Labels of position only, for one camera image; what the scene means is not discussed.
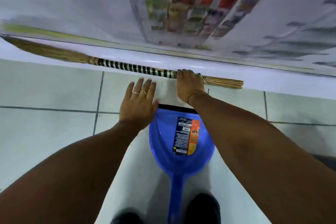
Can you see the person's black shoe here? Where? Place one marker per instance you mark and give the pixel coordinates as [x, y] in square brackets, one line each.
[203, 209]
[127, 218]

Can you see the person's black right shoe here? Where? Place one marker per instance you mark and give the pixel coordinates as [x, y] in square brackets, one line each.
[203, 209]

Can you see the colourful product poster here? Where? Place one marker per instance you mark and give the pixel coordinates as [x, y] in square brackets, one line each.
[199, 11]

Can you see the blue plastic dustpan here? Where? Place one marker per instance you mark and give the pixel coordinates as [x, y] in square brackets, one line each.
[168, 153]

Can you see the person's left little finger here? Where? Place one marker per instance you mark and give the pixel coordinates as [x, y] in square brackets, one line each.
[129, 91]

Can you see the person's left hand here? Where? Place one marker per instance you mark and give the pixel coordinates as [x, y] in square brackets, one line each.
[136, 111]

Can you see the person's left forearm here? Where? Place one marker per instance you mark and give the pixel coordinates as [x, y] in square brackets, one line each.
[68, 176]

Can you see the white cabinet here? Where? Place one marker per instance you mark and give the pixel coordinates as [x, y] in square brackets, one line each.
[78, 8]

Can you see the person's left middle finger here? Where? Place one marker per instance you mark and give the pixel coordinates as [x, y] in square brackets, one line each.
[145, 87]

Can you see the person's right fingers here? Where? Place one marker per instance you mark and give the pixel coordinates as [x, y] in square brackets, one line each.
[187, 73]

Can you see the person's left thumb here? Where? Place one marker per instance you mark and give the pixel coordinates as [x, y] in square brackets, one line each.
[155, 105]

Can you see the person's black left shoe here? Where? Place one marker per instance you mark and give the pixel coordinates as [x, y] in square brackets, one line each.
[127, 218]

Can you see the black and orange sticker label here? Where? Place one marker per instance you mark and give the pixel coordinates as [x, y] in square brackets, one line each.
[187, 136]

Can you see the person's right forearm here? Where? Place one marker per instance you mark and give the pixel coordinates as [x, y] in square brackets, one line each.
[257, 158]

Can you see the person's right hand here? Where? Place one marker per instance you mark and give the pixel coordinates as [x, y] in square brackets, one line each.
[187, 86]

